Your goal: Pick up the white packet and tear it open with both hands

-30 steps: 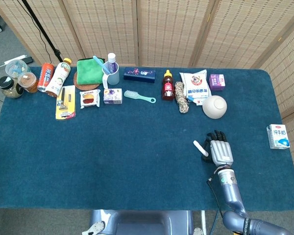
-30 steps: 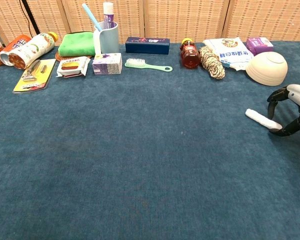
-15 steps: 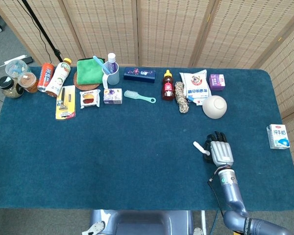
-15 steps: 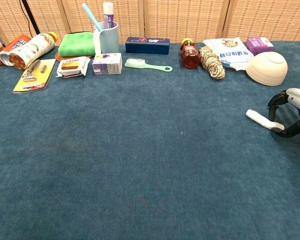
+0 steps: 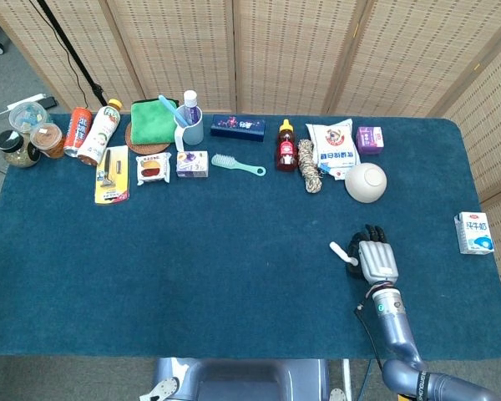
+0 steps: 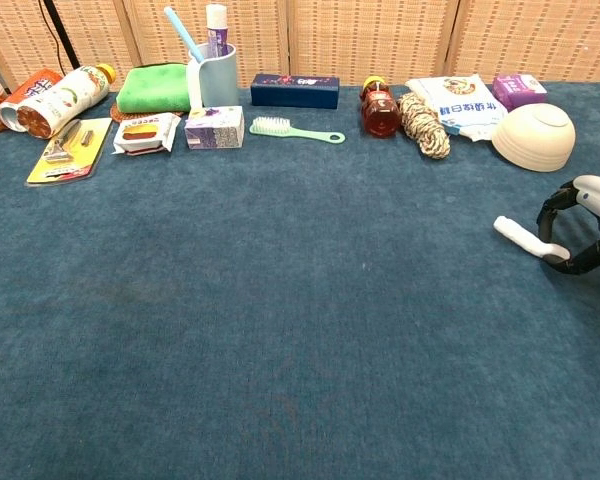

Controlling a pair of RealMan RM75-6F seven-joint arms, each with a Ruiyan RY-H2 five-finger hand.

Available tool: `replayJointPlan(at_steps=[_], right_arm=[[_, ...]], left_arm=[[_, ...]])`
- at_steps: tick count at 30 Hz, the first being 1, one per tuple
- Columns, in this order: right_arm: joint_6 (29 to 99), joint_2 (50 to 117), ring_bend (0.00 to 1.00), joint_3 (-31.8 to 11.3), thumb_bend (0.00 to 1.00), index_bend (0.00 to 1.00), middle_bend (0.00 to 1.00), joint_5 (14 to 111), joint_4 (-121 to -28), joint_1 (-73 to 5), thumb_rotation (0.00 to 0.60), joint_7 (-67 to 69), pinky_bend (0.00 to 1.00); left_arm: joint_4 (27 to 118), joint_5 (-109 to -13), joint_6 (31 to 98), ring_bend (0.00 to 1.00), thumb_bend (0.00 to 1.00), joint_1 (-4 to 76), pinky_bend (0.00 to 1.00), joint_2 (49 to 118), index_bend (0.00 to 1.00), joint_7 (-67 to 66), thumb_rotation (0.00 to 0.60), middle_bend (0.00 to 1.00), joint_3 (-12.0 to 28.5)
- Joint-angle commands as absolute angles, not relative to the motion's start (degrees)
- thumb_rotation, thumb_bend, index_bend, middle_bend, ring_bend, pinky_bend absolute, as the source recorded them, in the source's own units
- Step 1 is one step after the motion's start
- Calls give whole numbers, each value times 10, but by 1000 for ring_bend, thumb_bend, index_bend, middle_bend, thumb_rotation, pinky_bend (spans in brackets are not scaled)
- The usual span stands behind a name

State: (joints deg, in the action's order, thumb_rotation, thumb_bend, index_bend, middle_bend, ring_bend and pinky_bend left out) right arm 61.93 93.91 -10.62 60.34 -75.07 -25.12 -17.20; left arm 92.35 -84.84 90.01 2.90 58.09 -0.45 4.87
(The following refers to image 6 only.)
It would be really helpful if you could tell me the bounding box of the coiled braided rope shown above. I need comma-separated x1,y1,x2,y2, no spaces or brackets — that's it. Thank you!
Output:
397,92,452,160

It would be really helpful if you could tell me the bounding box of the white cylindrical tube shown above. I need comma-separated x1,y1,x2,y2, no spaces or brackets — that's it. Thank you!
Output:
493,215,571,261

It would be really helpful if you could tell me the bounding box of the wrapped snack cake packet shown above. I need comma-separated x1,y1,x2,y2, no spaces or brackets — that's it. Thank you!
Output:
111,112,182,156

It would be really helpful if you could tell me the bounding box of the small purple box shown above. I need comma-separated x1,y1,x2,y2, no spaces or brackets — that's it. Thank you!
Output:
491,73,549,112

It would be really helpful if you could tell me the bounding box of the orange soda can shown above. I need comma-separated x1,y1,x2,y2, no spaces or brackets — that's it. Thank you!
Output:
0,68,64,133

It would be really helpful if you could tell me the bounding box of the dark blue rectangular box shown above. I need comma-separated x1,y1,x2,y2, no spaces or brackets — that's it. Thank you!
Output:
250,73,341,110

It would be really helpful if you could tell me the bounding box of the blue toothbrush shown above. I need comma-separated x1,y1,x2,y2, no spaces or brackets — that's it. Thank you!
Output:
163,6,205,64

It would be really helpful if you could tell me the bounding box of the green folded towel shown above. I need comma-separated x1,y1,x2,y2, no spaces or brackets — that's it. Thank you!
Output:
115,62,192,114

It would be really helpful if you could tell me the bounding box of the cream upturned bowl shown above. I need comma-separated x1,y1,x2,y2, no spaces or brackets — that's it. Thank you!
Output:
490,102,577,173

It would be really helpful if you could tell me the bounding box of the bamboo folding screen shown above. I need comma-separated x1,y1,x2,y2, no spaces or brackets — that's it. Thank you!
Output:
0,0,600,94

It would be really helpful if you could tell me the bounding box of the white sugar bag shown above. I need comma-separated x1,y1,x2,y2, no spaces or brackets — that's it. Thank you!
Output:
405,73,509,143

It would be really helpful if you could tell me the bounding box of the black tripod stand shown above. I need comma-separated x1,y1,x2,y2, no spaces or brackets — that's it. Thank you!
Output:
37,0,81,71

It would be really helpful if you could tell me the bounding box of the razor on yellow card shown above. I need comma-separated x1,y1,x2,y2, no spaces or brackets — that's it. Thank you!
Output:
25,117,114,186

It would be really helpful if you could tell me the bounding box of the round woven coaster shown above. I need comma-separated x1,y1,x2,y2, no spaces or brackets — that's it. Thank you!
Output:
109,102,186,124

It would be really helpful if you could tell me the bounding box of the purple white soap box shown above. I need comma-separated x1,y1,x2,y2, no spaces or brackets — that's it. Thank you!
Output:
183,105,246,150

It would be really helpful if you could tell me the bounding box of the light blue cup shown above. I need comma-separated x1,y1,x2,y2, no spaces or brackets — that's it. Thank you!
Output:
186,42,240,112

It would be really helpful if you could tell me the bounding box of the white bottle yellow cap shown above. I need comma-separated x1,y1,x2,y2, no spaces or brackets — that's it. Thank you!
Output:
17,63,118,140

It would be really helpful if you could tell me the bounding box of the blue table cloth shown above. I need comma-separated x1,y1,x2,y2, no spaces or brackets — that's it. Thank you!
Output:
0,82,600,480

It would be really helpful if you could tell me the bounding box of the purple white toothpaste tube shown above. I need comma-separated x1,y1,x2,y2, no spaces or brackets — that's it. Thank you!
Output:
205,3,230,56

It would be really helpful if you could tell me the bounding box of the mint green scrub brush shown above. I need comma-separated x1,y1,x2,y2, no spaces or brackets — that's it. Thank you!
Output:
249,116,347,145

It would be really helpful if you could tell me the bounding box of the amber honey bottle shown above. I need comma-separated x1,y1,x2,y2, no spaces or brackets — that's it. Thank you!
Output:
360,75,403,138

